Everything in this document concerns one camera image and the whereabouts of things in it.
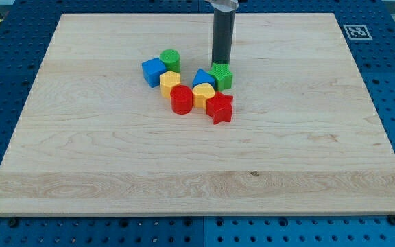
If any red star block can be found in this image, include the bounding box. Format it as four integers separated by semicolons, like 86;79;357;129
206;91;234;124

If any yellow hexagon block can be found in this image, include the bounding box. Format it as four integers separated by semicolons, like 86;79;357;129
160;71;181;99

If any blue cube block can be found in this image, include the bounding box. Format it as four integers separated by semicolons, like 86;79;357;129
141;58;167;88

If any white fiducial marker tag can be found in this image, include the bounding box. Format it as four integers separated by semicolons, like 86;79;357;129
343;24;372;40

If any light wooden board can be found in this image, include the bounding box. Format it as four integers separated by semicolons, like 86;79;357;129
0;13;395;217

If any yellow heart block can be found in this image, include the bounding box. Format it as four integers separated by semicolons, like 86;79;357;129
192;83;215;109

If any blue triangle block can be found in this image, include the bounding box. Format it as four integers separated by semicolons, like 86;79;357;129
192;69;215;88

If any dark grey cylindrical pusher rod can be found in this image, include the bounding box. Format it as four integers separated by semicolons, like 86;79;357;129
212;9;235;64

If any silver rod mount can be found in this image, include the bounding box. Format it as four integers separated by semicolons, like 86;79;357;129
205;0;239;12

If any red cylinder block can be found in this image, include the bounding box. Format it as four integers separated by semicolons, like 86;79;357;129
170;85;193;115

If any green star block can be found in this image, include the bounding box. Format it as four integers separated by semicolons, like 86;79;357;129
208;63;233;91

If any green cylinder block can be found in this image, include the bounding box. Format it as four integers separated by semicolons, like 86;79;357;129
159;49;180;73

